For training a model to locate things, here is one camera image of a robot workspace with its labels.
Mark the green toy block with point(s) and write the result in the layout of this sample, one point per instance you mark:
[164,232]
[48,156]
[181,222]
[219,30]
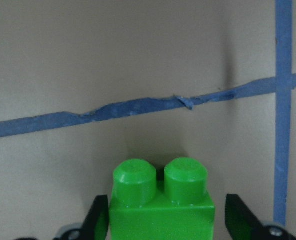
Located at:
[177,207]

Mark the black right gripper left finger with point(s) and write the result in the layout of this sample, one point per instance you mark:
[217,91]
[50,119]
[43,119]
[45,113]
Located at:
[95,225]

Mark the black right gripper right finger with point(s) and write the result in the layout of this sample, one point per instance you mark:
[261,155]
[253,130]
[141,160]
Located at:
[241,223]

